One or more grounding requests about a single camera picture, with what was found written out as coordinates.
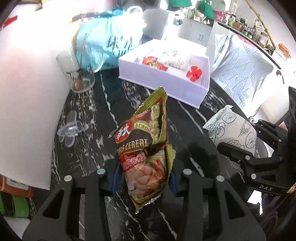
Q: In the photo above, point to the white patterned snack packet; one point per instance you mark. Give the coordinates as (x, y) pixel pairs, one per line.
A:
(228, 127)

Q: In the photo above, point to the cream kettle with handle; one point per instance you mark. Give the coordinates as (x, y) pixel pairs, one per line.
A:
(136, 15)

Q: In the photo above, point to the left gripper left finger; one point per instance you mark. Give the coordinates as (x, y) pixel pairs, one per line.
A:
(103, 182)

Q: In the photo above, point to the red yellow snack packet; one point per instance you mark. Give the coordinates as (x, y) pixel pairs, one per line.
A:
(159, 66)

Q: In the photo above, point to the grey chair back cushion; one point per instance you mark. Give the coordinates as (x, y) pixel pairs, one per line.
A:
(156, 21)

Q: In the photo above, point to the metal spoon in mug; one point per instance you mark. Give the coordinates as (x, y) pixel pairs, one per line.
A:
(80, 71)

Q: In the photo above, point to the lavender gift box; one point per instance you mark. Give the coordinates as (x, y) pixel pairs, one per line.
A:
(174, 81)

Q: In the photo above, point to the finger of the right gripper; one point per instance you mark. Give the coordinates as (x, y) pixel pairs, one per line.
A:
(240, 155)
(271, 134)

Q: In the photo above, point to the teal drawstring bag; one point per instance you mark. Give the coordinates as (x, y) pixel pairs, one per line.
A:
(112, 33)

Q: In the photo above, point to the glass mug with cartoon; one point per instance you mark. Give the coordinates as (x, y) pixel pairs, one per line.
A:
(69, 64)

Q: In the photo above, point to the green cereal packet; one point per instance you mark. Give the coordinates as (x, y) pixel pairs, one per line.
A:
(144, 151)

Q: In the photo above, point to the white patterned packet in box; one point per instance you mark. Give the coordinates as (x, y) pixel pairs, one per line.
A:
(176, 59)

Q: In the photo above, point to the green tote bag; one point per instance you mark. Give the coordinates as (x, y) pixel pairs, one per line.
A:
(206, 10)

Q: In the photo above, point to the grey leaf pattern cushion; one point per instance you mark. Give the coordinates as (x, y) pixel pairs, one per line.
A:
(240, 70)

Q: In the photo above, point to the small red snack packet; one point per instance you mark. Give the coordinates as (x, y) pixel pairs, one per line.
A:
(149, 60)

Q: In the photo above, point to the red paper flower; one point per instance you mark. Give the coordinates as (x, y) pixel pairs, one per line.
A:
(194, 73)

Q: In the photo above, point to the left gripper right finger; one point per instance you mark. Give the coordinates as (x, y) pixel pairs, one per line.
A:
(186, 184)

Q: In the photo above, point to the white foam board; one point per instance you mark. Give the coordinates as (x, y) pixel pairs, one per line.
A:
(33, 93)

